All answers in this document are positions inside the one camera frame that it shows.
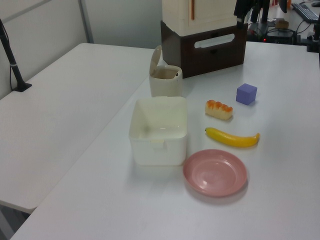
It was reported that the white square plastic bin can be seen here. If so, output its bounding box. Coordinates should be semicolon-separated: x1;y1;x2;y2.
128;96;188;167

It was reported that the purple foam cube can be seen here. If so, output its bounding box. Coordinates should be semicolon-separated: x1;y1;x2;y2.
235;83;258;106

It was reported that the cream plastic storage box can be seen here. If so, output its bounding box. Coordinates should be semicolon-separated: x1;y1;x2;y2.
162;0;249;36

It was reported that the toy bread with orange glaze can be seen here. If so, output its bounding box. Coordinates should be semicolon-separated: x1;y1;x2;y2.
204;99;234;122

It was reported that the grey partition post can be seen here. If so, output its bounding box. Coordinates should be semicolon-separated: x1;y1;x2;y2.
78;0;95;45

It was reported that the white drawer handle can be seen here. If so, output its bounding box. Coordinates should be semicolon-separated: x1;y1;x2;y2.
194;33;236;49

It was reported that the black keyboard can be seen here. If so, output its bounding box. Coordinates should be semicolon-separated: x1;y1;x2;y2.
291;2;320;21

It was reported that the black monitor stand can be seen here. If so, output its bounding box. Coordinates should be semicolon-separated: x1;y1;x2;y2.
252;0;274;32

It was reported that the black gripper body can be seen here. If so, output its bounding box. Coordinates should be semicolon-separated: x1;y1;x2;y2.
233;0;262;18

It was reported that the small cardboard box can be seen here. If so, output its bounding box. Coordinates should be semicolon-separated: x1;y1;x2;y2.
274;19;290;29

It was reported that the black camera stand pole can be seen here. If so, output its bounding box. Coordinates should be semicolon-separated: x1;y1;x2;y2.
0;18;33;93

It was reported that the pink plastic plate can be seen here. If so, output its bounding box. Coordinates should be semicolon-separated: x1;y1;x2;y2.
182;149;249;198

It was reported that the dark brown drawer box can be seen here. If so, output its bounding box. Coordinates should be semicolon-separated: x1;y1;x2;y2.
160;20;248;80

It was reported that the yellow toy banana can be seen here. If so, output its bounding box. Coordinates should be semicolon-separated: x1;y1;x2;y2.
204;127;261;148

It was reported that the black clamp mount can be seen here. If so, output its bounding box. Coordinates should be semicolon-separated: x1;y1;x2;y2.
306;23;320;53

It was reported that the beige mini trash can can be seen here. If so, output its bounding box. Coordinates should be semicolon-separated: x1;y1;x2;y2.
149;44;184;99

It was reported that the black device with red light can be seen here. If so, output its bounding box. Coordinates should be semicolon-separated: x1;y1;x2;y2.
263;29;296;45

